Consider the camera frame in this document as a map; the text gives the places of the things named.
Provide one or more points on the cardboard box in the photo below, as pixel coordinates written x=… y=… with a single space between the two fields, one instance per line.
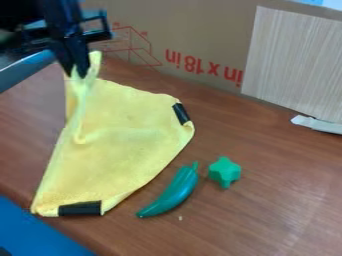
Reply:
x=191 y=36

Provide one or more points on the green toy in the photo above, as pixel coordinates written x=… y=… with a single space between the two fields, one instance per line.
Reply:
x=225 y=171

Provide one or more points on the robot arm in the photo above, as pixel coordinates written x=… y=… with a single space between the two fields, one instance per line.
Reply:
x=60 y=10

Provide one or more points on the white paper piece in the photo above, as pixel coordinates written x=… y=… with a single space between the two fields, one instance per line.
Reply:
x=318 y=124

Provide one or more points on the yellow cloth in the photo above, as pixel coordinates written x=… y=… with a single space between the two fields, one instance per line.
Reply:
x=120 y=140

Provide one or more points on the light wooden board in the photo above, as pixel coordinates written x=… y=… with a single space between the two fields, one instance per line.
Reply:
x=296 y=63

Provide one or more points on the green toy pepper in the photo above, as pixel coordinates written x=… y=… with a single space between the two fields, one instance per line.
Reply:
x=176 y=193

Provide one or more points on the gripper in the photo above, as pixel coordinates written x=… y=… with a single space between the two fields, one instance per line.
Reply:
x=67 y=31

